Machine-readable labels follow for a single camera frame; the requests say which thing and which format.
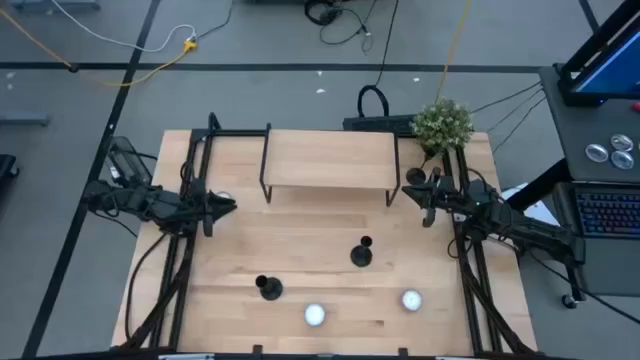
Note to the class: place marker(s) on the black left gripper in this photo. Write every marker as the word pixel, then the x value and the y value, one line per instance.
pixel 207 212

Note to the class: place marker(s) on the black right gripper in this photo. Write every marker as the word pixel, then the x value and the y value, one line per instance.
pixel 433 200

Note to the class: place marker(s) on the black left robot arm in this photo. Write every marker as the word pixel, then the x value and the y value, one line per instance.
pixel 150 202

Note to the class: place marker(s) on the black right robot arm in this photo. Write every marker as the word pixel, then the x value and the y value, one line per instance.
pixel 540 234

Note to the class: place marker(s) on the silver mounting plate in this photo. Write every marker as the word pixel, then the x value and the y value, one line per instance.
pixel 458 217

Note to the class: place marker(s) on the green potted plant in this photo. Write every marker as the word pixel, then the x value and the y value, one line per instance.
pixel 442 125

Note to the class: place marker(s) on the black power strip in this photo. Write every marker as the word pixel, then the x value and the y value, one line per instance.
pixel 378 123

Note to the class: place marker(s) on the wooden shelf with black legs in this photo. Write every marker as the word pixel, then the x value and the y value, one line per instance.
pixel 330 160

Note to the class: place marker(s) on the black control box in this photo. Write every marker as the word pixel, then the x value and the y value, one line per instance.
pixel 127 160

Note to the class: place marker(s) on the white paper sheet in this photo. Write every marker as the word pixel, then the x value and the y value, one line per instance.
pixel 537 210

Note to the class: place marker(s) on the dark grey side table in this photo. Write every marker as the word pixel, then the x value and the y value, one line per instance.
pixel 570 125

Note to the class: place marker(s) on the silver tin lid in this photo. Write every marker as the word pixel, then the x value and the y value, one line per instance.
pixel 621 142
pixel 622 160
pixel 596 152

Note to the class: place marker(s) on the black caster wheel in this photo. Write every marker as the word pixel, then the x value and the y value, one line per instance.
pixel 569 301

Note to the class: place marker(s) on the backlit keyboard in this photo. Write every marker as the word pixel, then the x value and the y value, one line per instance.
pixel 607 212

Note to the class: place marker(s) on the grey keyboard tray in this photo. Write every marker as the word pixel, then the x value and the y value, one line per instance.
pixel 610 265

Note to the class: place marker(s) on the grey stand foot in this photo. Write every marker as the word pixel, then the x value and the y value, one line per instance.
pixel 22 119
pixel 55 5

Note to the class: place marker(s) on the black object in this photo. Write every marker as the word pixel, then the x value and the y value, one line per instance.
pixel 7 166

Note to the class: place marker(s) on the computer monitor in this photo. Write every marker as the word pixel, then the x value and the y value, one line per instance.
pixel 615 70

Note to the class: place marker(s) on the black aluminium frame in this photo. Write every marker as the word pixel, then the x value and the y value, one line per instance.
pixel 230 133

